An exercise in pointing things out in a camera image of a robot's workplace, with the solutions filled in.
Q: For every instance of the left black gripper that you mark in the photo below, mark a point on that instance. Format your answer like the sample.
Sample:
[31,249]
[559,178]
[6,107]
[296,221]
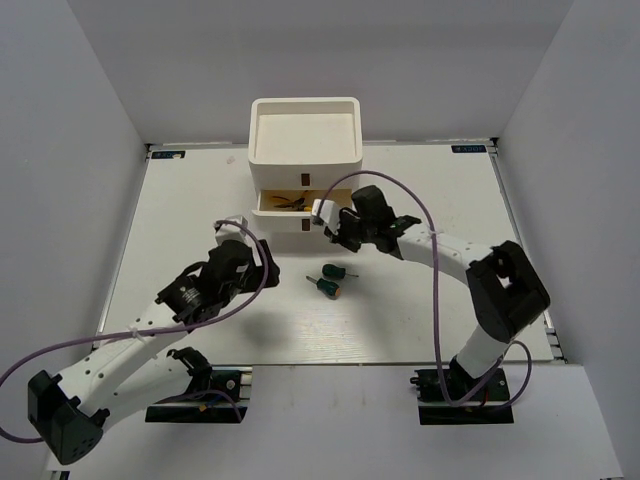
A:
[258,272]

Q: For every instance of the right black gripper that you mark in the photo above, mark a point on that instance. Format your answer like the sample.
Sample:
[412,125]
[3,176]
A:
[340,237]

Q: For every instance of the white drawer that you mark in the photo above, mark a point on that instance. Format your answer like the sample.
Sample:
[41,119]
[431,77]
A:
[285,211]
[299,176]

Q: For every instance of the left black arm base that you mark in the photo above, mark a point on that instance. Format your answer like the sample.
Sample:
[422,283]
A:
[214,394]

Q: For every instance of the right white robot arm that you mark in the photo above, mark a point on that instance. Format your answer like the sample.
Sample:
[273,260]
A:
[506,292]

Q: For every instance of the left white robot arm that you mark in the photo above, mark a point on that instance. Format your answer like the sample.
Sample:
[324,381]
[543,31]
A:
[74,408]

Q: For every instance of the green stubby flat screwdriver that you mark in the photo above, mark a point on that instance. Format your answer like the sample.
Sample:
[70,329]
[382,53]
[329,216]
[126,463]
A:
[334,272]

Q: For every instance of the green stubby phillips screwdriver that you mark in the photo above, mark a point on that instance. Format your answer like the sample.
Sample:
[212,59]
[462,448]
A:
[329,288]

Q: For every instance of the white three-drawer storage box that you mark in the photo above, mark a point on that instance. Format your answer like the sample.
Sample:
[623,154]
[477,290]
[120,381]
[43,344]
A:
[308,130]

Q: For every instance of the right blue corner label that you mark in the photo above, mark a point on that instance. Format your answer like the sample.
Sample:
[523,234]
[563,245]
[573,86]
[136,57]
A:
[468,149]

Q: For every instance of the blue corner label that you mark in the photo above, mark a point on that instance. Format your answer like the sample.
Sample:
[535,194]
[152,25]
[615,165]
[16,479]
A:
[468,149]
[168,155]

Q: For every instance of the left blue corner label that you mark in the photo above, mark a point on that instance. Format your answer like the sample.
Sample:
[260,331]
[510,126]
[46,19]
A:
[168,155]

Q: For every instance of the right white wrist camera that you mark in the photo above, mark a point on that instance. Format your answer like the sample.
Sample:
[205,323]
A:
[325,213]

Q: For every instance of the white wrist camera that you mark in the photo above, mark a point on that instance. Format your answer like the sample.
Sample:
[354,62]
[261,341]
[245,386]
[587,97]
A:
[232,228]
[325,213]

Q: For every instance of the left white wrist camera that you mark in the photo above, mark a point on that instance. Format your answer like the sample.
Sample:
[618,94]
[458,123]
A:
[232,228]

